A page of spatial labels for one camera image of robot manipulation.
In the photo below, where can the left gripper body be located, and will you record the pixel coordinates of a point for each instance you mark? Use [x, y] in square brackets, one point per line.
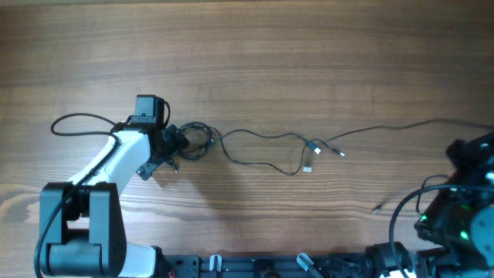
[172, 144]

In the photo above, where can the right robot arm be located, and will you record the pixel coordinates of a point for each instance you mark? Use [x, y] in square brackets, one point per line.
[459, 221]

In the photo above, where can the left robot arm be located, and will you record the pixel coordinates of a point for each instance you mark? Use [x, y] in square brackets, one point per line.
[81, 224]

